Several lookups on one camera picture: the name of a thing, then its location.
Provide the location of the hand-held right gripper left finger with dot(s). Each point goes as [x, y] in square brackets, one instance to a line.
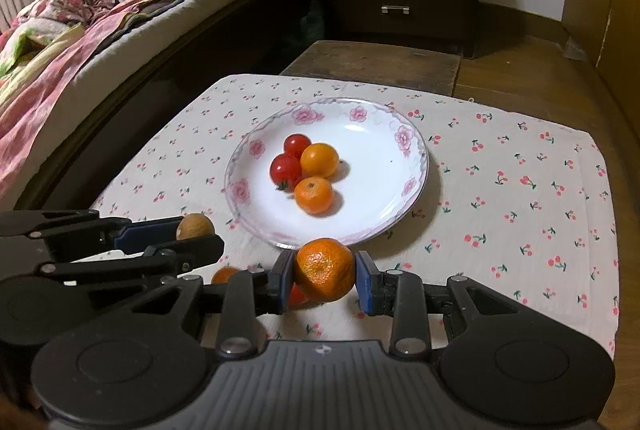
[282, 282]

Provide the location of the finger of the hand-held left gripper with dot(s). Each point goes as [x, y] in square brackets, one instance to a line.
[145, 235]
[190, 252]

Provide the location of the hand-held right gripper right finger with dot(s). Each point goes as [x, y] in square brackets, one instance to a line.
[365, 282]

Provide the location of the large red cherry tomato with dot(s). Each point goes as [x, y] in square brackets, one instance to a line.
[298, 296]

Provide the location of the brown longan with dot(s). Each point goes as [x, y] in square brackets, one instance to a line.
[196, 226]

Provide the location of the small orange mandarin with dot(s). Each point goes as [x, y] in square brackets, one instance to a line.
[320, 159]
[225, 276]
[324, 270]
[313, 196]

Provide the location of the white floral rimmed plate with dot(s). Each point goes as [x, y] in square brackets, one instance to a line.
[370, 170]

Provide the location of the small red cherry tomato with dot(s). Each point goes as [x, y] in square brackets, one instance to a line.
[296, 144]
[285, 169]

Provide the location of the cherry print tablecloth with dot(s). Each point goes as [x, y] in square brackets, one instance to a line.
[500, 220]

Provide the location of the bed with pink bedding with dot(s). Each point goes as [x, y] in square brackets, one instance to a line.
[165, 75]

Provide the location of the pink floral blanket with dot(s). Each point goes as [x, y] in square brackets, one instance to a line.
[55, 80]

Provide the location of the brown wooden bench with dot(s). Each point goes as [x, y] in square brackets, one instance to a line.
[370, 65]

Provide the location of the yellow green floral quilt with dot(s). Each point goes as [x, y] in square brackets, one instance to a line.
[35, 35]

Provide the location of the beige mattress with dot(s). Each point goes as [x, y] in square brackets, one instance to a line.
[210, 5]

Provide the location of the dark wooden drawer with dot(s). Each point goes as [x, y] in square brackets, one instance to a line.
[397, 10]

